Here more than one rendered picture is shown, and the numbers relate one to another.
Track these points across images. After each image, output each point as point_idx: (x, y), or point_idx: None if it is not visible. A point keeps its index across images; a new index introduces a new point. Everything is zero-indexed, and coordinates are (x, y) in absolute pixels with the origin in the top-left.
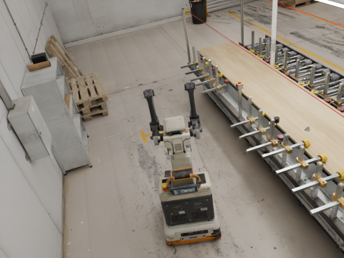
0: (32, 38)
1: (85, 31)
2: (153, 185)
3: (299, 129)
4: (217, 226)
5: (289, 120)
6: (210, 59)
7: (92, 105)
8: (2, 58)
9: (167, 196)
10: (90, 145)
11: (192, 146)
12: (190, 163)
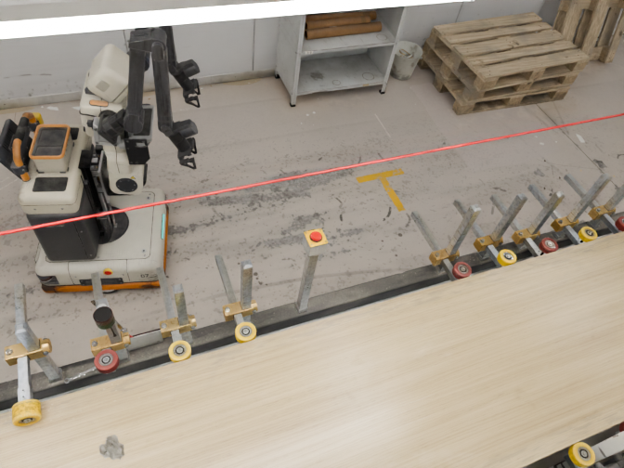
0: None
1: None
2: (224, 194)
3: (122, 422)
4: (36, 268)
5: (180, 405)
6: (524, 196)
7: (457, 72)
8: None
9: None
10: (356, 98)
11: (336, 265)
12: (109, 172)
